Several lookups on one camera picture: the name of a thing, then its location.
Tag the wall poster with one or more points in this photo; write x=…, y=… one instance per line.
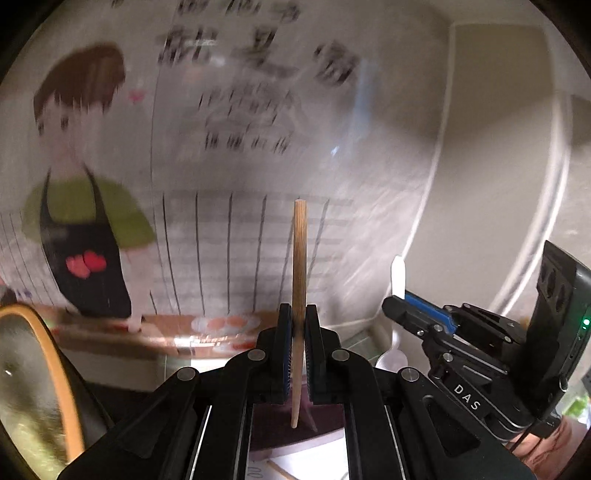
x=207, y=161

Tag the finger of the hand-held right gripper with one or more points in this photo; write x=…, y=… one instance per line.
x=431, y=308
x=406, y=316

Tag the person's right hand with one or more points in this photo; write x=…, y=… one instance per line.
x=549, y=452

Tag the wooden chopstick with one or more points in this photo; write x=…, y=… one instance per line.
x=299, y=258
x=280, y=470

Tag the white plastic spoon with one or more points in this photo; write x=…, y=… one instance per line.
x=398, y=277

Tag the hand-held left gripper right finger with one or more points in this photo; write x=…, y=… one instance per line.
x=310, y=355

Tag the dark frying pan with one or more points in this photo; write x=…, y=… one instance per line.
x=27, y=392

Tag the purple utensil holder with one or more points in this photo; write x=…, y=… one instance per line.
x=272, y=424

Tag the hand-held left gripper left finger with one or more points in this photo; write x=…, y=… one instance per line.
x=286, y=355

